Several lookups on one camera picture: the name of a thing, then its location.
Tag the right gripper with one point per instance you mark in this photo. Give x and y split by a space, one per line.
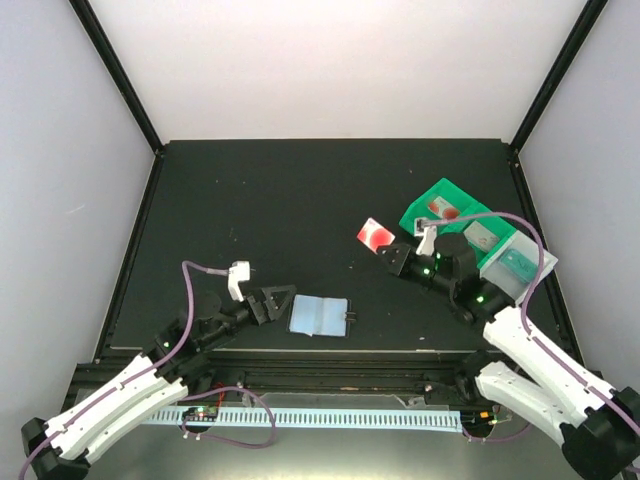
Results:
401 265

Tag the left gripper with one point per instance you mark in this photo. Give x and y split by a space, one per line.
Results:
272 312

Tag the red dotted card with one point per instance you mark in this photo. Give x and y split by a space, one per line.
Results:
442 208
374 236

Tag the black leather card holder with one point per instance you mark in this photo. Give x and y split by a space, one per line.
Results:
321 316

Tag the teal VIP card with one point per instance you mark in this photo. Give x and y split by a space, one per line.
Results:
519 265

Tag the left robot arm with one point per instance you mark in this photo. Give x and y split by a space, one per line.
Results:
176 366

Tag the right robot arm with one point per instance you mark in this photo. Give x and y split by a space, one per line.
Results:
595 424

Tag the white pink card in bin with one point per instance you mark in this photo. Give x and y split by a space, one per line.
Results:
480 236

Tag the green divided bin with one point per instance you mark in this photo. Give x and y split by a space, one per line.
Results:
469 207

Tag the clear plastic bin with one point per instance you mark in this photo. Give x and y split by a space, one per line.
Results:
492 271

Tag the small circuit board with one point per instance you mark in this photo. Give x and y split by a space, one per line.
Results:
201 414

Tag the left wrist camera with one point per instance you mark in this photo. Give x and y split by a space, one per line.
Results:
239 272

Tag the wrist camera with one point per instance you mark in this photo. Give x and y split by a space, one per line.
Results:
239 272
426 231

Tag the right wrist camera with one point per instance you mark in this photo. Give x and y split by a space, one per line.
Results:
426 231

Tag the black aluminium rail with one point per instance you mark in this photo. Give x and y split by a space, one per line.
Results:
336 371

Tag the white slotted cable duct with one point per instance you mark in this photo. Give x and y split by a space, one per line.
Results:
322 418

